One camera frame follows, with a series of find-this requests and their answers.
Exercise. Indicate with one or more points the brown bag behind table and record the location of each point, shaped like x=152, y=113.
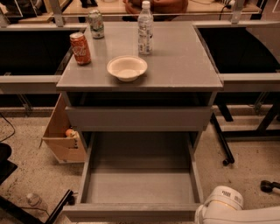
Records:
x=162, y=8

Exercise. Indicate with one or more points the cardboard box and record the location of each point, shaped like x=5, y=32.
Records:
x=65, y=149

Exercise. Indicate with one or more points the grey drawer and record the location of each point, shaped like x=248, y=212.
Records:
x=139, y=118
x=138, y=176

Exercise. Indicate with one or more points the green soda can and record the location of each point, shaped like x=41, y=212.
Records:
x=96, y=24

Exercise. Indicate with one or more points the plastic bottle on floor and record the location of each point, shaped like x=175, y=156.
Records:
x=36, y=201

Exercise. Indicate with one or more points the black table leg with caster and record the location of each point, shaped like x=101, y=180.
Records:
x=229, y=156

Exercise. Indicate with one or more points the white paper bowl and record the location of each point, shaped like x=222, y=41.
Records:
x=127, y=68

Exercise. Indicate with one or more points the grey top drawer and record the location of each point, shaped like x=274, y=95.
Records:
x=139, y=118

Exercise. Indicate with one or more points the clear plastic water bottle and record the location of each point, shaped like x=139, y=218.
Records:
x=145, y=31

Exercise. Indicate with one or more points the grey drawer cabinet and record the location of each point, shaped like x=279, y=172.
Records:
x=179, y=73

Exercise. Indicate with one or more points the black chair base leg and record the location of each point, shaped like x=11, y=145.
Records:
x=21, y=213

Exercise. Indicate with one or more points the orange soda can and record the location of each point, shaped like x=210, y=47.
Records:
x=80, y=48

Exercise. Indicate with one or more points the black caster wheel right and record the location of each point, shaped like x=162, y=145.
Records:
x=268, y=187

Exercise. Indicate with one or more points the orange fruit in box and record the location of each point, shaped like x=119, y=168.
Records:
x=69, y=132

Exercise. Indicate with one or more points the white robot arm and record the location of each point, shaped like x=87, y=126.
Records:
x=225, y=206

